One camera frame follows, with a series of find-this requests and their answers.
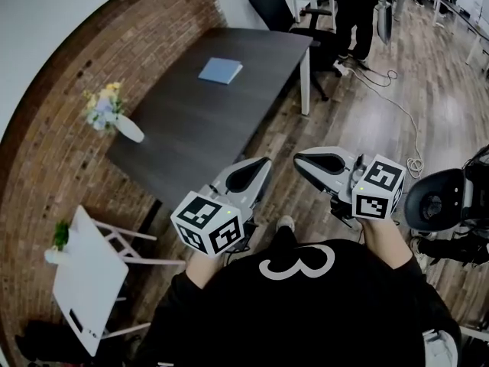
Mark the white cable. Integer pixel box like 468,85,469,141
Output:
348,66,426,180

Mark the person's black trouser leg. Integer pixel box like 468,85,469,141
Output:
272,226,300,248

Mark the blue notebook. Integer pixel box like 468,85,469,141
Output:
197,57,244,86

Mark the long white desk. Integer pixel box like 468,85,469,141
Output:
432,0,489,65

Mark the black office chair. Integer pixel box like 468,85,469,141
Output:
245,0,344,103

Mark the white side table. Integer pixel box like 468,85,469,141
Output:
51,204,187,359

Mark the white vase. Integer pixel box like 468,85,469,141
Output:
115,113,146,144

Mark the yellow and blue flower bunch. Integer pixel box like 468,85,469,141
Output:
83,81,128,134

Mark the person's grey shoe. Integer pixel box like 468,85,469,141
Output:
275,215,296,233

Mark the grey fabric bundle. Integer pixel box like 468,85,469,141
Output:
421,328,460,367

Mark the black bag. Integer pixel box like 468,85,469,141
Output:
14,318,148,367

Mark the white table leg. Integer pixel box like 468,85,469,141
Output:
300,45,312,116

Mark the small green potted plant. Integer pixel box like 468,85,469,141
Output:
44,219,73,265

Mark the person's black printed shirt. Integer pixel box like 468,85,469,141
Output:
133,238,464,367

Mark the person's right forearm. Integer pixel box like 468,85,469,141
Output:
360,217,416,271

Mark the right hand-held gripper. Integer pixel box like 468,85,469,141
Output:
293,145,406,222

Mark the grey hanging device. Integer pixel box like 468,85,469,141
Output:
374,0,395,46

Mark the person's left forearm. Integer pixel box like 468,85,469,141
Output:
185,248,227,291

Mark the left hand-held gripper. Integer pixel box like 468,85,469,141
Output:
170,156,274,258

